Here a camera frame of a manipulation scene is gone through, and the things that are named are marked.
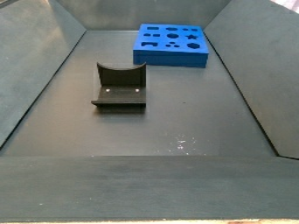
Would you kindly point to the blue shape sorting board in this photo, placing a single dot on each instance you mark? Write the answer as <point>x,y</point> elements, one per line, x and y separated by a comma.
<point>171,45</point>

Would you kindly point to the black curved holder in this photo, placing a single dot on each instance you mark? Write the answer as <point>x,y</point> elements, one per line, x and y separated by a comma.
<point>121,86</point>

